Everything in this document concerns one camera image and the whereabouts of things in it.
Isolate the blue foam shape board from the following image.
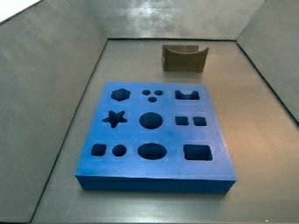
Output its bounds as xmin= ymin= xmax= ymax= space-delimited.
xmin=74 ymin=82 xmax=237 ymax=194

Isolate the black curved fixture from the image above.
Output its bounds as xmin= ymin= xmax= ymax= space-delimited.
xmin=162 ymin=45 xmax=209 ymax=72

